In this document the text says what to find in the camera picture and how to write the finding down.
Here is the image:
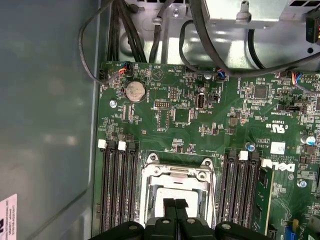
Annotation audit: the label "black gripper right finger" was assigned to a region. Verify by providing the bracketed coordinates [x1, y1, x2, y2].
[175, 198, 275, 240]

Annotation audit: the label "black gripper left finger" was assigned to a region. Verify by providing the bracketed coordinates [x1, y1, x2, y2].
[88, 197, 179, 240]

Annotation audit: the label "metal wire locking lever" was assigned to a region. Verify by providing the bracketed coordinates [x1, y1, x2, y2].
[211, 169, 218, 228]
[140, 169, 148, 227]

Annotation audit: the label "CPU socket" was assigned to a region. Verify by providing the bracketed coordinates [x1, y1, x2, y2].
[139, 149, 218, 230]

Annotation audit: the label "blue expansion slot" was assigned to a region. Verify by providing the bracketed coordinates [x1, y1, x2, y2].
[286, 218, 300, 240]

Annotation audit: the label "green motherboard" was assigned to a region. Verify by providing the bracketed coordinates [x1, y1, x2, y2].
[93, 59, 320, 240]

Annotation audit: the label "white board barcode sticker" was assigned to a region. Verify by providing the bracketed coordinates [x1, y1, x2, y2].
[271, 141, 286, 155]

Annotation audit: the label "silver internal USB port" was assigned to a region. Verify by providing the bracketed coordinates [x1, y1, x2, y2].
[196, 92, 206, 111]

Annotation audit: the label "round coin cell battery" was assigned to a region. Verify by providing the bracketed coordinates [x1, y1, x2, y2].
[124, 81, 146, 103]

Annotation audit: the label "white case label sticker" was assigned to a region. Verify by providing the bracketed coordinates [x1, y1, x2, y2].
[0, 193, 19, 240]

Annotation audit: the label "black PC case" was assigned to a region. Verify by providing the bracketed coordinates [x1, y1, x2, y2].
[0, 0, 320, 240]

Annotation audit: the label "black power connector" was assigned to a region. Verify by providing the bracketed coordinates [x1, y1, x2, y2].
[305, 11, 320, 45]

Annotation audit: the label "small connector coloured wires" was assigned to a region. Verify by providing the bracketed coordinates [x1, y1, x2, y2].
[114, 63, 131, 76]
[284, 70, 305, 87]
[216, 68, 230, 81]

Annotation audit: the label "thick black sleeved cable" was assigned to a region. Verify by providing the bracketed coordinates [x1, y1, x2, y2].
[191, 0, 320, 77]

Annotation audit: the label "thick black cable bundle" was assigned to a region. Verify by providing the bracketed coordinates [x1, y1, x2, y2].
[107, 0, 149, 64]

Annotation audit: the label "thin black looped wire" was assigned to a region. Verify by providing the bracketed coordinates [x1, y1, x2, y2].
[77, 0, 118, 88]

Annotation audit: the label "silver metal drive bracket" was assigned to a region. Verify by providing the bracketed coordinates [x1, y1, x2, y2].
[207, 0, 311, 26]

